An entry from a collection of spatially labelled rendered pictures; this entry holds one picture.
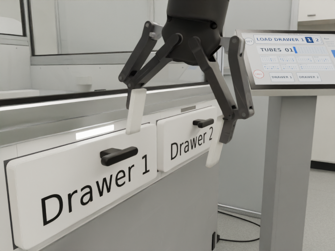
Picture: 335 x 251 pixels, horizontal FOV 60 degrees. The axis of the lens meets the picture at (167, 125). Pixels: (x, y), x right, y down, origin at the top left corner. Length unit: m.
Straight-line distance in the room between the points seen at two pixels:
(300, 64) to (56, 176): 1.07
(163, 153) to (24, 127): 0.31
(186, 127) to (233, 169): 1.51
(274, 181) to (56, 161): 1.11
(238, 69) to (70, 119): 0.23
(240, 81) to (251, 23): 1.70
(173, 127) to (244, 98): 0.30
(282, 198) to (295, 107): 0.41
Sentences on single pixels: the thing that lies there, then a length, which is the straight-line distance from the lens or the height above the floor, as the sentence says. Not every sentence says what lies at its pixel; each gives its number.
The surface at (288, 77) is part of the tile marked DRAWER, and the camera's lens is 1.22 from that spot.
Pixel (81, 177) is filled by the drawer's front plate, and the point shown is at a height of 0.88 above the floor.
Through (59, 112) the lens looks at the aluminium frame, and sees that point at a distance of 0.41.
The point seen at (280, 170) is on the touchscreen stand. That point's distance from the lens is 1.37.
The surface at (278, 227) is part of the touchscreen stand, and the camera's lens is 1.48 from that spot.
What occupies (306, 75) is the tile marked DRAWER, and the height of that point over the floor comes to 1.01.
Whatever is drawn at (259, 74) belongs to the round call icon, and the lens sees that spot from 1.17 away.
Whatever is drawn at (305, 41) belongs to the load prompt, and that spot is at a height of 1.15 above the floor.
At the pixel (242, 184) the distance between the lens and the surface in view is 2.18.
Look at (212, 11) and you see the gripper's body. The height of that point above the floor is 1.10.
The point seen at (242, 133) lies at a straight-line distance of 2.08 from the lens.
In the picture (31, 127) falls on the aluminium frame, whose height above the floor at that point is 0.96.
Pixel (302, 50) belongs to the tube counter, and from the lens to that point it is 1.35.
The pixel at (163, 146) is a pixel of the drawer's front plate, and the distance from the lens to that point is 0.60.
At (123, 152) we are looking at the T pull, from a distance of 0.44.
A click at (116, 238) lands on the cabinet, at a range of 0.57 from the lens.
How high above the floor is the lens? 1.03
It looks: 11 degrees down
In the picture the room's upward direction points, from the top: straight up
